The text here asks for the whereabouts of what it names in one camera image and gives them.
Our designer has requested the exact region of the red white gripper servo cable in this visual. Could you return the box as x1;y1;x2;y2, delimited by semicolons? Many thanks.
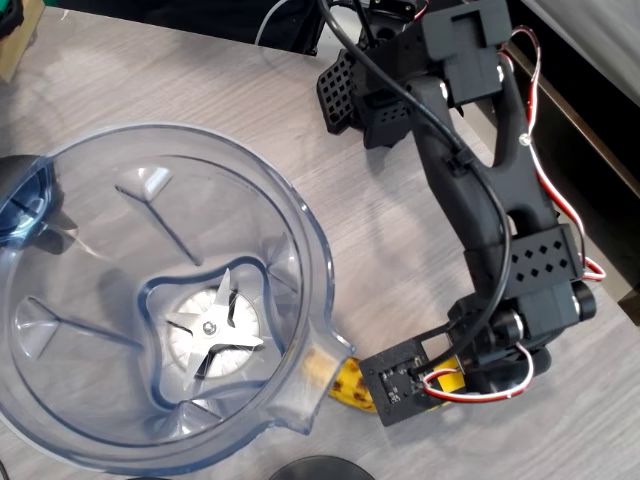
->
422;342;537;402

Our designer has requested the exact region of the clear plastic blender jar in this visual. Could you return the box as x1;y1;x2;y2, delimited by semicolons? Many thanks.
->
0;123;357;479

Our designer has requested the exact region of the red white arm servo cable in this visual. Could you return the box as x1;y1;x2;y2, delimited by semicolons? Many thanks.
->
499;27;607;282

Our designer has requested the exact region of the steel blender blade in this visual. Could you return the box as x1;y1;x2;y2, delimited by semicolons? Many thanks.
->
164;268;265;392

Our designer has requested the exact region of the black wrist camera board mount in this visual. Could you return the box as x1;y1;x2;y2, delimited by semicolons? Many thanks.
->
358;327;469;428

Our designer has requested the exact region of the black round lid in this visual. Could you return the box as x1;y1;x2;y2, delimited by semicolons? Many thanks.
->
269;454;374;480

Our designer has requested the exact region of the black camera cable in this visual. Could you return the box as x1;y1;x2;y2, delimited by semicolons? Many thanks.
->
317;0;514;381

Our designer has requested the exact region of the black object beside cardboard box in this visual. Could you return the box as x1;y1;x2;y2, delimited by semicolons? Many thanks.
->
0;0;25;39

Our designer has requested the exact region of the ripe yellow spotted banana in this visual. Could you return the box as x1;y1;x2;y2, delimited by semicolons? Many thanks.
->
302;347;469;414

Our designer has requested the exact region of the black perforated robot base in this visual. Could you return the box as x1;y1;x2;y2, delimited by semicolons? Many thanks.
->
315;47;416;150

